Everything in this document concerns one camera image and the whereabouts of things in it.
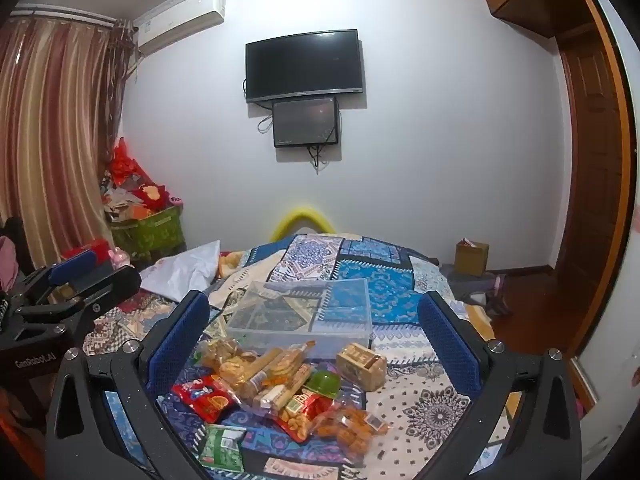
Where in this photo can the green snack packet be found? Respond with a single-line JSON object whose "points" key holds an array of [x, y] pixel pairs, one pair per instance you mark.
{"points": [[222, 445]]}

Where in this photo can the black wall television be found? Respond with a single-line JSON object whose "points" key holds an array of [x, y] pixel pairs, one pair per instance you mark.
{"points": [[302, 65]]}

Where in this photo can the striped brown curtain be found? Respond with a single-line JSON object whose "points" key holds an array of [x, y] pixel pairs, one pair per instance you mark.
{"points": [[50, 135]]}

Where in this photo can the clear plastic storage box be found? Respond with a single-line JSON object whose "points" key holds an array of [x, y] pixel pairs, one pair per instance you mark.
{"points": [[300, 310]]}

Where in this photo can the brown cardboard box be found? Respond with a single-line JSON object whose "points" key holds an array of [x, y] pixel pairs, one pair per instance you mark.
{"points": [[471, 257]]}

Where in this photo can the pile of red oddments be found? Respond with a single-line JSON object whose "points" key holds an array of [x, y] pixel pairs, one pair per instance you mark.
{"points": [[135, 185]]}

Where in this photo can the clear orange snack bag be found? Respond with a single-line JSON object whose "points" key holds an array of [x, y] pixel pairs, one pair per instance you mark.
{"points": [[350, 427]]}

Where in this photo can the pink plush toy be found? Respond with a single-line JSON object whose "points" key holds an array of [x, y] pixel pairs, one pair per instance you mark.
{"points": [[120, 257]]}

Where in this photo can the white plastic bag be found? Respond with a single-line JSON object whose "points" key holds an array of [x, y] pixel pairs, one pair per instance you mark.
{"points": [[185, 270]]}

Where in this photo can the red peanut snack bag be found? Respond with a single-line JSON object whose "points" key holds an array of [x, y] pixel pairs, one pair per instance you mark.
{"points": [[300, 415]]}

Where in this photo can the pink cloth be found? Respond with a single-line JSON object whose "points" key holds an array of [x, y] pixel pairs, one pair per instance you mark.
{"points": [[4, 262]]}

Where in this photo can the green jelly cup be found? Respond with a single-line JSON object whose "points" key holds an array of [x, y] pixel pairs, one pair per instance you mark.
{"points": [[325, 382]]}

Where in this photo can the beige biscuit stick packet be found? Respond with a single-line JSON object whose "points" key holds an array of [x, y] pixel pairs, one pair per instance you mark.
{"points": [[282, 390], [262, 367]]}

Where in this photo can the clear round cookie bag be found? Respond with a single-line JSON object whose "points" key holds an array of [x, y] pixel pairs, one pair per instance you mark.
{"points": [[227, 357]]}

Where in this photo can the small black monitor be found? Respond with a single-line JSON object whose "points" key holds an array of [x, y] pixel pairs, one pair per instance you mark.
{"points": [[305, 122]]}

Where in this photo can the green storage basket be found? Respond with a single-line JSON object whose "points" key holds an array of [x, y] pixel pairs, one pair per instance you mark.
{"points": [[150, 232]]}

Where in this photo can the white air conditioner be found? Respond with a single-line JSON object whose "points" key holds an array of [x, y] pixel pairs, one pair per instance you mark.
{"points": [[180, 20]]}

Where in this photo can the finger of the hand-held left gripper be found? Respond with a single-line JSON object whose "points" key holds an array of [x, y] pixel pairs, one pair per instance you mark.
{"points": [[110, 285], [75, 265]]}

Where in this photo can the white curtain rail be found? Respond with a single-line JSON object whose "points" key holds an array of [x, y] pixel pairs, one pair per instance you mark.
{"points": [[65, 14]]}

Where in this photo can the red snack packet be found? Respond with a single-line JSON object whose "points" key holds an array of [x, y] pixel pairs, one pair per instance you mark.
{"points": [[205, 395]]}

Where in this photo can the clear biscuit bag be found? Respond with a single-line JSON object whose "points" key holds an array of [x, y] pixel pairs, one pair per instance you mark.
{"points": [[297, 357]]}

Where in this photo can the red flat box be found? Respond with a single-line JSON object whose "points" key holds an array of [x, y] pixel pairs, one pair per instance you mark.
{"points": [[90, 250]]}

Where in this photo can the orange cloth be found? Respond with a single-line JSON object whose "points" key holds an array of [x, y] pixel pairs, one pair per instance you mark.
{"points": [[20, 417]]}

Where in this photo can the grey floor mat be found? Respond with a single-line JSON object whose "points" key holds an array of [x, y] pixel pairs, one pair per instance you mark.
{"points": [[465, 285]]}

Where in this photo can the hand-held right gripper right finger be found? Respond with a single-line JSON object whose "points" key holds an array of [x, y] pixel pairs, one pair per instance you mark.
{"points": [[450, 340]]}

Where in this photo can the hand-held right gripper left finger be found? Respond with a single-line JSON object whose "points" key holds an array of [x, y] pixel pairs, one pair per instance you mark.
{"points": [[177, 340]]}

